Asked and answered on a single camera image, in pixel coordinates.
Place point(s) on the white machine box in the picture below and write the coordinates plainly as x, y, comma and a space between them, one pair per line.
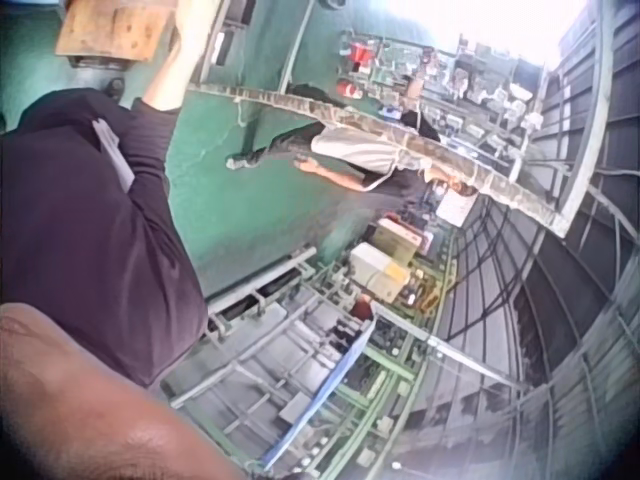
370, 265

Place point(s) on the beige cardboard box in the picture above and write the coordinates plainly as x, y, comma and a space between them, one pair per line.
397, 240

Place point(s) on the long rusty metal beam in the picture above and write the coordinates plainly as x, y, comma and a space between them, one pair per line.
400, 137

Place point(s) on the blue panel sheet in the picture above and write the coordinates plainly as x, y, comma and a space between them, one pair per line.
320, 400

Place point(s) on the dark metal machine base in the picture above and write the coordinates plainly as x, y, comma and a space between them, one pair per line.
97, 75

